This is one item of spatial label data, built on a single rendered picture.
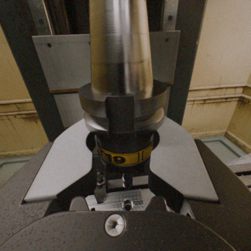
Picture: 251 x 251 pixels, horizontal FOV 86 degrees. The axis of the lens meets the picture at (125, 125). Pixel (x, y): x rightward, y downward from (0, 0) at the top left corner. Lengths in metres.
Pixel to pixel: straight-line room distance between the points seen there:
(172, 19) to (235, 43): 0.72
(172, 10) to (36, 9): 0.41
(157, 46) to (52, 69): 0.37
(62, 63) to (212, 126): 1.26
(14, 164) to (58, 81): 1.01
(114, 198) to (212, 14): 1.07
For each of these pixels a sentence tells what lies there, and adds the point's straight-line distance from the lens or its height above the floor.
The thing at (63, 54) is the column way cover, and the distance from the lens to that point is 0.54.
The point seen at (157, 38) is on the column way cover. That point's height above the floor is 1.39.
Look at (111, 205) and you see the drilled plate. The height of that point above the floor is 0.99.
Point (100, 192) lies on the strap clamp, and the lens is 0.45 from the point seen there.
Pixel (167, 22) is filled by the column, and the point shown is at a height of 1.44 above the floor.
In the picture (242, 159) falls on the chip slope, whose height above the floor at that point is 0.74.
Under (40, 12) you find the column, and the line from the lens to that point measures 0.57.
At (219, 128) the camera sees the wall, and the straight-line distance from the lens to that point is 1.48.
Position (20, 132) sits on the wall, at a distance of 1.29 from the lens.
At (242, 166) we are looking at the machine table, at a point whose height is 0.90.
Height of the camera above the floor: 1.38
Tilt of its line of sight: 31 degrees down
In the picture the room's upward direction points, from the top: 3 degrees counter-clockwise
